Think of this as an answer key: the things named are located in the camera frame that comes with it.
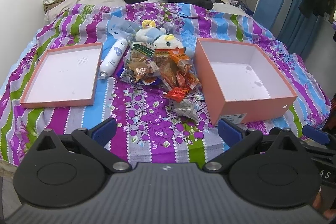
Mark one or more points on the tall pink snack bag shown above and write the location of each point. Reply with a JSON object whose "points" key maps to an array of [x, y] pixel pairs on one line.
{"points": [[168, 71]]}

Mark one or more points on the dark red snack packet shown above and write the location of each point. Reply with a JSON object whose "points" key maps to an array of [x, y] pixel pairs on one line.
{"points": [[187, 80]]}

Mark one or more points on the green white snack bag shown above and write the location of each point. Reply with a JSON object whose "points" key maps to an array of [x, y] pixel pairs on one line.
{"points": [[141, 51]]}

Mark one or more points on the grey silver snack packet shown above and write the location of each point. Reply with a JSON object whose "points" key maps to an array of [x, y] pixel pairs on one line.
{"points": [[185, 108]]}

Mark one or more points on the white spray bottle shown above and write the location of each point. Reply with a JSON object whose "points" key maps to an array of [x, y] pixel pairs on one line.
{"points": [[112, 59]]}

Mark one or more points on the orange snack packet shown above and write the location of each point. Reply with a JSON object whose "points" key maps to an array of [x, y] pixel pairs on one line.
{"points": [[181, 59]]}

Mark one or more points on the clear blue plastic bag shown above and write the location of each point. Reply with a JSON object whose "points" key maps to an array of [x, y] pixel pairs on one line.
{"points": [[122, 29]]}

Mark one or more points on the blue purple snack bag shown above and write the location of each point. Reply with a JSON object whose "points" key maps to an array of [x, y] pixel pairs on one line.
{"points": [[128, 76]]}

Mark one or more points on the pink cardboard box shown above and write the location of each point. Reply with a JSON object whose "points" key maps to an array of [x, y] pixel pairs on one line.
{"points": [[240, 83]]}

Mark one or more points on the pink box lid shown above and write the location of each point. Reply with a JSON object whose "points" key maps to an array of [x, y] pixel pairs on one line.
{"points": [[64, 77]]}

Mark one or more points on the white blue plush toy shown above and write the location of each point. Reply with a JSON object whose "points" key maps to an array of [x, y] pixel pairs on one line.
{"points": [[149, 33]]}

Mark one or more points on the colourful striped floral bedspread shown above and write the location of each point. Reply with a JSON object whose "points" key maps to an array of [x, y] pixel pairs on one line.
{"points": [[147, 127]]}

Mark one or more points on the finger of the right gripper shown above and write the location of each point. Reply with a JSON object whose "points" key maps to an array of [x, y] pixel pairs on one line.
{"points": [[315, 134]]}

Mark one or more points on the red foil snack packet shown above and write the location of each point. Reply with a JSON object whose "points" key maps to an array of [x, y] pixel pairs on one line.
{"points": [[177, 94]]}

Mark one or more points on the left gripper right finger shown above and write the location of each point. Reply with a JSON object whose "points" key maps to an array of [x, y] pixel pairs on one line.
{"points": [[241, 144]]}

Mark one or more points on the blue curtain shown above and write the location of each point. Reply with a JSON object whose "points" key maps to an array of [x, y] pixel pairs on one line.
{"points": [[298, 32]]}

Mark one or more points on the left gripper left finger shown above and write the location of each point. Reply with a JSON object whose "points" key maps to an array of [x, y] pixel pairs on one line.
{"points": [[92, 142]]}

